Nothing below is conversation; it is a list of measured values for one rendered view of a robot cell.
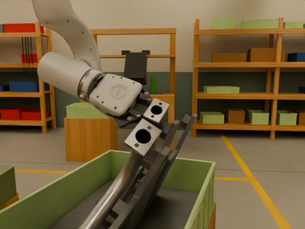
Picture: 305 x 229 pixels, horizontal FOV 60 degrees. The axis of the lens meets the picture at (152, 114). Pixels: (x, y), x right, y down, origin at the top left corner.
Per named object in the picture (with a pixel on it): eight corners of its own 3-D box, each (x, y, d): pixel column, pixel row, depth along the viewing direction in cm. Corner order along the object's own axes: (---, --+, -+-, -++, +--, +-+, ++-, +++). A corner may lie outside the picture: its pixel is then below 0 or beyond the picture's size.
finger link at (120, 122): (107, 126, 59) (132, 125, 60) (107, 98, 63) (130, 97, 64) (108, 129, 60) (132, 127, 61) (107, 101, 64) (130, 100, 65)
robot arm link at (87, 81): (73, 87, 61) (84, 92, 60) (95, 62, 65) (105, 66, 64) (81, 107, 68) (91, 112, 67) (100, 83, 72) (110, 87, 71)
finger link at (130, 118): (125, 117, 60) (151, 130, 58) (132, 107, 61) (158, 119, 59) (126, 124, 62) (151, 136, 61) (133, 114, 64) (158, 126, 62)
